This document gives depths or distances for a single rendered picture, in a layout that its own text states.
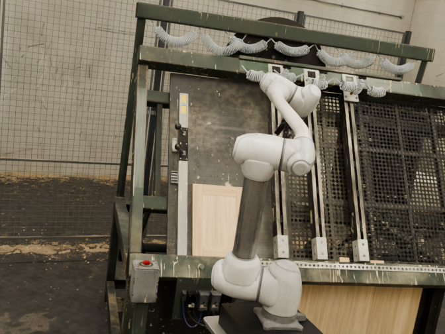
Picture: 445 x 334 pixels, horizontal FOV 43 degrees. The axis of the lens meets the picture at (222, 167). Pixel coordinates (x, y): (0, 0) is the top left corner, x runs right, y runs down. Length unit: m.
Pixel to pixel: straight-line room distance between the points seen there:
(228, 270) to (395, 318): 1.69
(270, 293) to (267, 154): 0.63
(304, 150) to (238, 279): 0.64
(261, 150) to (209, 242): 1.01
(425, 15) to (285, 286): 7.94
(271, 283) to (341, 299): 1.23
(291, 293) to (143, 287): 0.72
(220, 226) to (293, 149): 1.04
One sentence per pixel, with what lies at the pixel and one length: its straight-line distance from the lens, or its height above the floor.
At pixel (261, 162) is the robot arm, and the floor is 1.58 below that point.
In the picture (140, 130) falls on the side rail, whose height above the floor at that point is 1.48.
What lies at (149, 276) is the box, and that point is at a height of 0.89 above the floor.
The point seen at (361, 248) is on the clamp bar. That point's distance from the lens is 3.35.
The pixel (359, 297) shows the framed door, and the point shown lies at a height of 0.60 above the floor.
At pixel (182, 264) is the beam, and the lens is 2.97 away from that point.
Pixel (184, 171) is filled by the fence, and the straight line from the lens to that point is 3.12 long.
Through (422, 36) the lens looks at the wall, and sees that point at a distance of 9.93.
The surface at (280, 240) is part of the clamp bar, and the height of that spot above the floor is 1.00.
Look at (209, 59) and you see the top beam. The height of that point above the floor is 1.91.
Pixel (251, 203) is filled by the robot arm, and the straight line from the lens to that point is 2.29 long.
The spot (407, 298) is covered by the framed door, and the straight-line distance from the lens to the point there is 3.86.
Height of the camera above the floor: 1.98
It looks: 12 degrees down
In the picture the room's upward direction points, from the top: 8 degrees clockwise
